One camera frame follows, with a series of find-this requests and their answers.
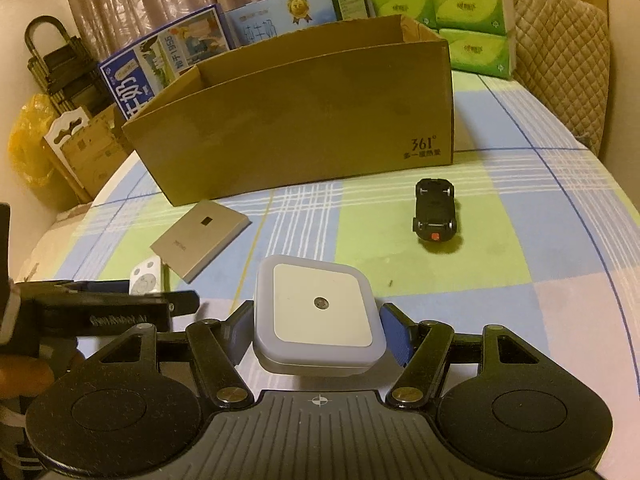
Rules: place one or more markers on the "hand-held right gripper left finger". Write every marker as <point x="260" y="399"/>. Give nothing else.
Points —
<point x="240" y="330"/>

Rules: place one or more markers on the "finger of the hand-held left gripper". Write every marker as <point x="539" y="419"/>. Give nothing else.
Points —
<point x="182" y="302"/>
<point x="107" y="287"/>

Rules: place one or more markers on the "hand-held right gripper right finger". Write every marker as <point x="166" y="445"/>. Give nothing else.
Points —
<point x="395" y="330"/>

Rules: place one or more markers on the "white square night light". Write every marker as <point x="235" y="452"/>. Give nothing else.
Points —
<point x="300" y="310"/>

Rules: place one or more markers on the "brown cardboard box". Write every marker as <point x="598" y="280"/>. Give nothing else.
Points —
<point x="300" y="125"/>

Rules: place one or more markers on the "person's left hand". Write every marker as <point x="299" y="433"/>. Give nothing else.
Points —
<point x="25" y="375"/>

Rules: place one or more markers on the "white remote control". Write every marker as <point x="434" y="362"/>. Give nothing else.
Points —
<point x="145" y="277"/>

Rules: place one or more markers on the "grey square plate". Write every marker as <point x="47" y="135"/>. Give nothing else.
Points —
<point x="200" y="240"/>

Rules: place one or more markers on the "black toy car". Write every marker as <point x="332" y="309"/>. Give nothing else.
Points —
<point x="434" y="205"/>

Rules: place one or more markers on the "small brown carton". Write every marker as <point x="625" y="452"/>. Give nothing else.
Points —
<point x="95" y="150"/>

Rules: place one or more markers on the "yellow plastic bag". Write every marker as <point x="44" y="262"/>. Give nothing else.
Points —
<point x="27" y="140"/>

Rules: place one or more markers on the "dark blue milk carton box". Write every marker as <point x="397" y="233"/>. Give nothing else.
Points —
<point x="150" y="65"/>

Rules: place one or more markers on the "black folding hand cart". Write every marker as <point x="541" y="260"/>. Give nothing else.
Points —
<point x="62" y="60"/>

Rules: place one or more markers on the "light blue milk carton box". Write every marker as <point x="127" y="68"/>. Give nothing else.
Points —
<point x="280" y="15"/>

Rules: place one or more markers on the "beige quilted cushion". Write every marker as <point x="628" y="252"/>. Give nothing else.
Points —
<point x="560" y="60"/>

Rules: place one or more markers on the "stack of green tissue packs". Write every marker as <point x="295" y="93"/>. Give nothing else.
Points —
<point x="465" y="10"/>

